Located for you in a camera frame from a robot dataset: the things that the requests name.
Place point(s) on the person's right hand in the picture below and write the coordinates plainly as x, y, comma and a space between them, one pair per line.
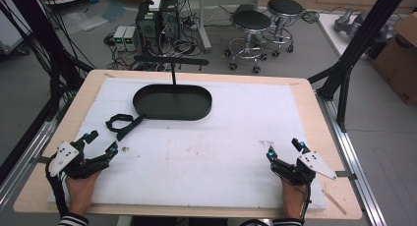
292, 196

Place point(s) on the aluminium rail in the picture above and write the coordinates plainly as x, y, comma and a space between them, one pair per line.
26, 154
357, 160

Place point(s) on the wooden table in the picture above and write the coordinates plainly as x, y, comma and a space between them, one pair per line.
314, 121

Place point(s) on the white desk leg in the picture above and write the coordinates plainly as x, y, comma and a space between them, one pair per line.
204, 23

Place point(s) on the clear plastic sheet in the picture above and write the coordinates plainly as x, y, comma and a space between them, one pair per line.
85, 21

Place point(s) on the person's left hand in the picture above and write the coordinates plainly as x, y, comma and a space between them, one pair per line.
80, 193

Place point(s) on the black computer tower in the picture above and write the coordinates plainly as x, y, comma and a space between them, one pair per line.
147, 29
169, 21

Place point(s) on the grey power supply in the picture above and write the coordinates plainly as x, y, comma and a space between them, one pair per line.
119, 37
131, 38

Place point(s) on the thin wooden stick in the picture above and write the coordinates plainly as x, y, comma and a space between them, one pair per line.
334, 202

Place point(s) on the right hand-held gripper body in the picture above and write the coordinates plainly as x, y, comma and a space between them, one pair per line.
313, 163

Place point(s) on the white box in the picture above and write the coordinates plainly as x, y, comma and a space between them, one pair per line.
154, 4

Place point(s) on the grey machine part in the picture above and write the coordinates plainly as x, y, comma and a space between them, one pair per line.
349, 21

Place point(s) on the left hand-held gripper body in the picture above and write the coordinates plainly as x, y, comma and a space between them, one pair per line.
67, 154

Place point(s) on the black oval tray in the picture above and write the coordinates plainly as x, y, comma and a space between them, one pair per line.
172, 103

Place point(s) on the white foam mat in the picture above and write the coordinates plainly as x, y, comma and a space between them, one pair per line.
203, 160

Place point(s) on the cardboard box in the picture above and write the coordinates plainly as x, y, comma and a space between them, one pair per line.
398, 62

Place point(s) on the white floor board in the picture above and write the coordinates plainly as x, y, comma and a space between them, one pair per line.
331, 32

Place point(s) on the grey wheeled case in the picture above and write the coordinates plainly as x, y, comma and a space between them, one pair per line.
11, 32

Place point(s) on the black frame post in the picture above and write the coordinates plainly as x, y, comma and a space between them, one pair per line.
39, 39
360, 42

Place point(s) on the black round stool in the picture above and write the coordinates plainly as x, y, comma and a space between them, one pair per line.
251, 21
284, 6

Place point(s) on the black T-shaped stand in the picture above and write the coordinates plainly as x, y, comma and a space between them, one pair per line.
173, 60

